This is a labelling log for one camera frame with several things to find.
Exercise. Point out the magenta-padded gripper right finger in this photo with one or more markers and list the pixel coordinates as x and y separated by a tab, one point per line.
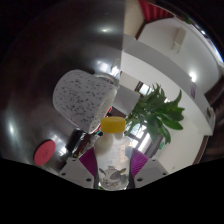
151	170

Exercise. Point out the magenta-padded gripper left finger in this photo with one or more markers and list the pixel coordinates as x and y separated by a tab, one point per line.
75	170

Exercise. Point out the yellow-capped clear drink bottle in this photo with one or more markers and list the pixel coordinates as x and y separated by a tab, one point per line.
112	156

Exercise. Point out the dark wooden double door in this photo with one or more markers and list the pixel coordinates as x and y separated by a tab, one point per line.
146	140

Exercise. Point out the flat round red coaster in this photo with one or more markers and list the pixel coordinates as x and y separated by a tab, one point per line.
44	152

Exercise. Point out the green plant in white pot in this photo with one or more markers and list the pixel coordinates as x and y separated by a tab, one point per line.
156	111

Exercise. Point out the white speckled cup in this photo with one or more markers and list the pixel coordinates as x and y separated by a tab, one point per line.
83	98

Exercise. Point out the dark-framed window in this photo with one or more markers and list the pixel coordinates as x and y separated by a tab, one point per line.
143	89

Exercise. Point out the white wall-mounted panel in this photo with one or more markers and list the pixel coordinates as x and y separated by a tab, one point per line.
179	38

